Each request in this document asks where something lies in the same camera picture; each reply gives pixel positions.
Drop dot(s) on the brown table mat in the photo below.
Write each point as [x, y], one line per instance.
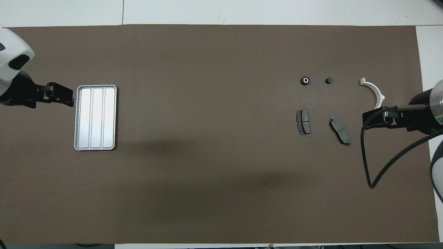
[221, 138]

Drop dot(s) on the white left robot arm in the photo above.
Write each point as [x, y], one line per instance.
[10, 52]

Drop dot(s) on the white semicircular bracket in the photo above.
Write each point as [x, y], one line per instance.
[375, 90]

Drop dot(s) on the curved dark brake pad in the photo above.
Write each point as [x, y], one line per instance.
[340, 130]

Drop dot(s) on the rectangular dark brake pad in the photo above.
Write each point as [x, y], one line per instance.
[303, 121]

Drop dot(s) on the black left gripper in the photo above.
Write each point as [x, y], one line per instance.
[24, 95]

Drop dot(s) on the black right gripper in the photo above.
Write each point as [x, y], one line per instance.
[418, 119]

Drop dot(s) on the silver metal tray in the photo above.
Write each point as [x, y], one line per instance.
[97, 117]

